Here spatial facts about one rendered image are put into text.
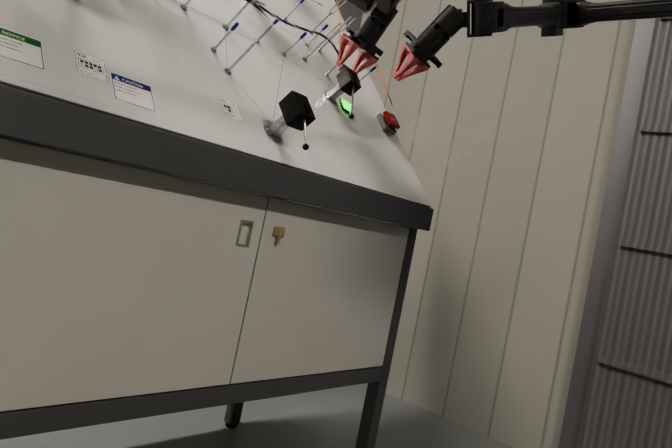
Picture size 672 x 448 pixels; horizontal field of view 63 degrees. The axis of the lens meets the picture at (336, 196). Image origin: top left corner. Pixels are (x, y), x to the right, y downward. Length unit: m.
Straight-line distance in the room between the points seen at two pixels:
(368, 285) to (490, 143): 1.37
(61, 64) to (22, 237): 0.26
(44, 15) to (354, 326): 0.98
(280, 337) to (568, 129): 1.70
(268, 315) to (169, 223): 0.33
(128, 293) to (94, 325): 0.07
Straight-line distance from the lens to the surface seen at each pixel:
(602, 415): 2.44
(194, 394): 1.17
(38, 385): 1.01
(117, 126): 0.92
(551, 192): 2.54
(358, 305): 1.46
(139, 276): 1.02
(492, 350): 2.60
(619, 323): 2.39
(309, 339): 1.35
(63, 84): 0.92
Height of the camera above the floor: 0.78
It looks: 2 degrees up
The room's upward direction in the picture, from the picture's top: 12 degrees clockwise
